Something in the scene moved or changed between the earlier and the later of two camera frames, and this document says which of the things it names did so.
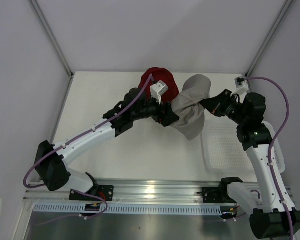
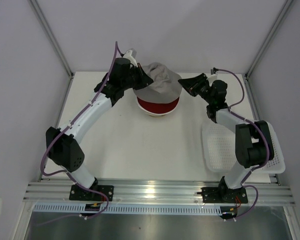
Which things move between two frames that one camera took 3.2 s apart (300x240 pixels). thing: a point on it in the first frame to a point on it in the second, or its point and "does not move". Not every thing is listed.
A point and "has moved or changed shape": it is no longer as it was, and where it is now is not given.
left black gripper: x=168 y=117 to x=144 y=80
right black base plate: x=212 y=195 does not move
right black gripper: x=215 y=104 to x=191 y=84
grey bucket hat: x=191 y=113 to x=165 y=88
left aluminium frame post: x=53 y=38 does not move
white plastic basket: x=223 y=152 does not move
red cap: x=160 y=74 has moved or changed shape
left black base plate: x=103 y=192 does not move
